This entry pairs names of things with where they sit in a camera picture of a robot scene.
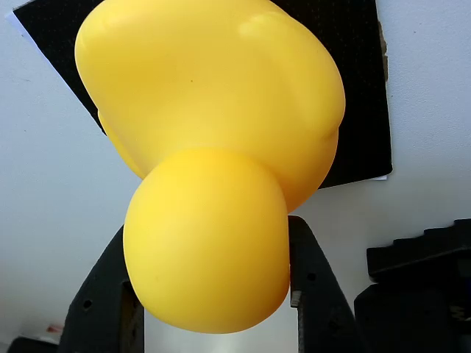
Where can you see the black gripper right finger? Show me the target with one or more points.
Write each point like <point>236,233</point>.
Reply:
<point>320,301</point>

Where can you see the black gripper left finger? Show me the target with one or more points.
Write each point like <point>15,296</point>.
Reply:
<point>99,312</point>

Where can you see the yellow rubber duck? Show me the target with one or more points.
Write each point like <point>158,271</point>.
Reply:
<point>206,110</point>

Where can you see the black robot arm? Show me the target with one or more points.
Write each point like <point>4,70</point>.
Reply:
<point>416,294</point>

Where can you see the black square mat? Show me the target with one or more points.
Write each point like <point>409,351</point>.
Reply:
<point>360,110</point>

